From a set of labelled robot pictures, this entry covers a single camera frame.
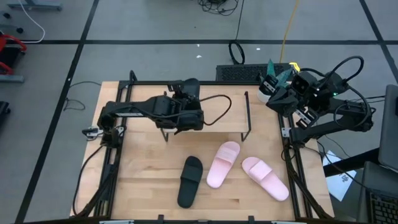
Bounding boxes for green plant in white pot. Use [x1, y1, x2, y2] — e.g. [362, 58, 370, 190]
[257, 58, 295, 104]

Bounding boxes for black cable tangle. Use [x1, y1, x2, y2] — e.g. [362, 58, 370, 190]
[197, 0, 240, 16]

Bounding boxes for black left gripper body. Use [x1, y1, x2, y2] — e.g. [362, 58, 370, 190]
[169, 89, 203, 112]

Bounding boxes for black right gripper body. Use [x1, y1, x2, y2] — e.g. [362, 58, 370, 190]
[262, 75, 318, 130]

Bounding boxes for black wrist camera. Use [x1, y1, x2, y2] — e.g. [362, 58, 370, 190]
[292, 70, 318, 94]
[177, 108, 205, 131]

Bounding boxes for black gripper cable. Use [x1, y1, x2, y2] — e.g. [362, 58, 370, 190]
[198, 94, 233, 127]
[300, 55, 374, 130]

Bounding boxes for red and black cart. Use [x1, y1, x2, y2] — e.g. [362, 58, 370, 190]
[0, 30, 28, 83]

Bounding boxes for grey monitor back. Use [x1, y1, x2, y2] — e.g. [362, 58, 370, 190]
[377, 83, 398, 174]

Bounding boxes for black coiled floor cable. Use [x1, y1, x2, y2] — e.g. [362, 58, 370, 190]
[228, 0, 246, 65]

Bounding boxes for white paper sheet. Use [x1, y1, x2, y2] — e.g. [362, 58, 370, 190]
[322, 150, 358, 202]

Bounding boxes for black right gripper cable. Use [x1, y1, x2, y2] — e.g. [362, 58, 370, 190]
[300, 55, 374, 130]

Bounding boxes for black wire shoe rack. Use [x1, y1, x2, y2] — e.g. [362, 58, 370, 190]
[160, 83, 252, 143]

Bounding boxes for grey laptop with keyboard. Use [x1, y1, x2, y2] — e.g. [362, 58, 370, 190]
[356, 161, 398, 224]

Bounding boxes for grey stand base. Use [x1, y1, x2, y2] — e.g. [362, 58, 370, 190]
[6, 0, 63, 12]

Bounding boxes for thin black desk cables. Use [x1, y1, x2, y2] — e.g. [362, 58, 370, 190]
[348, 95, 386, 105]

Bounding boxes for black left base cable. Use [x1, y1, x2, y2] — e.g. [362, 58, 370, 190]
[72, 144, 108, 217]

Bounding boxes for black desk bar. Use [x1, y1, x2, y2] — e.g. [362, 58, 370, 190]
[323, 147, 381, 177]

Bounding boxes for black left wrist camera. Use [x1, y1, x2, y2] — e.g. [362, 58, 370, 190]
[177, 108, 205, 131]

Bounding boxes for white floor cable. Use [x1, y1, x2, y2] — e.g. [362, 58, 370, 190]
[17, 0, 46, 44]

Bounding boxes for black chair base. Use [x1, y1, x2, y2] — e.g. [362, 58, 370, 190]
[0, 101, 12, 124]

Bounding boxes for grey plug connector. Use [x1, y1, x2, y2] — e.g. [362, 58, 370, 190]
[81, 126, 104, 138]

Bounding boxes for thin black floor cable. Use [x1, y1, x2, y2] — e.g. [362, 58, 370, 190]
[63, 80, 103, 112]

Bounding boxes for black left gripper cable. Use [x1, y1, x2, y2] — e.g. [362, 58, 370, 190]
[198, 94, 233, 127]

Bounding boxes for black metal table frame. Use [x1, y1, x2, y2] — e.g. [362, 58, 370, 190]
[70, 70, 335, 222]

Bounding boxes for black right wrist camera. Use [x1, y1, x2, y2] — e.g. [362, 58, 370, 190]
[292, 70, 318, 94]

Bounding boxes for pink slide sandal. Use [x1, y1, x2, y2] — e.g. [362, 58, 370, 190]
[241, 156, 290, 202]
[206, 141, 241, 189]

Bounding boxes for yellow hanging cable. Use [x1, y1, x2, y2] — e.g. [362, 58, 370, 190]
[279, 0, 301, 65]

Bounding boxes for black vented box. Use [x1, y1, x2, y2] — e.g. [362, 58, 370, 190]
[215, 63, 293, 83]

